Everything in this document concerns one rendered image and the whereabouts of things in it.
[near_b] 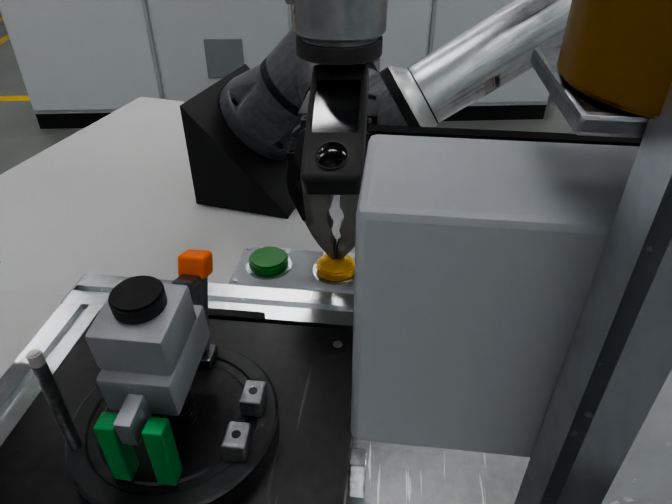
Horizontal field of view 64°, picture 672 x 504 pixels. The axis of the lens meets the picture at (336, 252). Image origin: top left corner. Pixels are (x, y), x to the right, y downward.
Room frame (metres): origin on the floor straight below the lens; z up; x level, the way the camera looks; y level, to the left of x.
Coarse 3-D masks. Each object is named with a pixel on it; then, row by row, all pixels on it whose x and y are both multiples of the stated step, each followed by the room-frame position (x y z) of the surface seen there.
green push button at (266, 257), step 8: (264, 248) 0.46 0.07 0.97; (272, 248) 0.46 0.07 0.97; (256, 256) 0.45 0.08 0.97; (264, 256) 0.45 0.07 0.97; (272, 256) 0.45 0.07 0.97; (280, 256) 0.45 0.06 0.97; (256, 264) 0.43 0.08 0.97; (264, 264) 0.43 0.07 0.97; (272, 264) 0.43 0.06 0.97; (280, 264) 0.43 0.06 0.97; (256, 272) 0.43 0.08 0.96; (264, 272) 0.43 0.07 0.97; (272, 272) 0.43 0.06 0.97; (280, 272) 0.43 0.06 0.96
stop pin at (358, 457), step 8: (352, 448) 0.22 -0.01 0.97; (360, 448) 0.22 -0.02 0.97; (352, 456) 0.22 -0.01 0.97; (360, 456) 0.22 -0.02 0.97; (352, 464) 0.21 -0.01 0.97; (360, 464) 0.21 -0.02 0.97; (352, 472) 0.21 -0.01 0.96; (360, 472) 0.21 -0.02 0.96; (352, 480) 0.21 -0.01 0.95; (360, 480) 0.21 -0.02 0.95; (352, 488) 0.21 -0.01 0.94; (360, 488) 0.21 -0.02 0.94; (352, 496) 0.21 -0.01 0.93; (360, 496) 0.21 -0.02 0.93
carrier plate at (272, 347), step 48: (240, 336) 0.33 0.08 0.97; (288, 336) 0.33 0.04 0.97; (336, 336) 0.33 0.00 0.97; (96, 384) 0.28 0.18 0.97; (288, 384) 0.28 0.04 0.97; (336, 384) 0.28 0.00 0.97; (48, 432) 0.23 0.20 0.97; (288, 432) 0.23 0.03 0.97; (336, 432) 0.23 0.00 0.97; (0, 480) 0.20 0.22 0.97; (48, 480) 0.20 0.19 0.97; (288, 480) 0.20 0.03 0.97; (336, 480) 0.20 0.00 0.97
